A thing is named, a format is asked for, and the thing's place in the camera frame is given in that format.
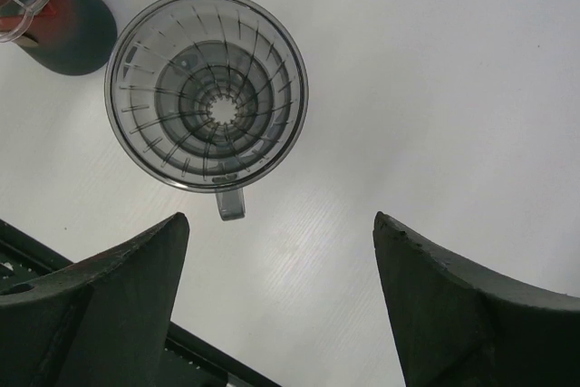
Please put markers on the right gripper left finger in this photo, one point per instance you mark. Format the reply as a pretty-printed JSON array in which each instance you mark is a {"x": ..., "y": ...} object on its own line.
[{"x": 99, "y": 322}]

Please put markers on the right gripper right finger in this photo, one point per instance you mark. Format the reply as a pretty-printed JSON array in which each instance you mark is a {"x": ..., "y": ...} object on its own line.
[{"x": 458, "y": 323}]

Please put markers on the grey smoked plastic dripper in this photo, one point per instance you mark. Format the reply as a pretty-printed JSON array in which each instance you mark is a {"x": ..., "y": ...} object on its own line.
[{"x": 207, "y": 96}]

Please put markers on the glass carafe with red rim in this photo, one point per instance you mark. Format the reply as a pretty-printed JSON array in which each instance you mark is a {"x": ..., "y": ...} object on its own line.
[{"x": 71, "y": 37}]

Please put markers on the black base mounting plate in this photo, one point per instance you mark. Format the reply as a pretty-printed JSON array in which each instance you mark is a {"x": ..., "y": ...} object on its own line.
[{"x": 186, "y": 360}]

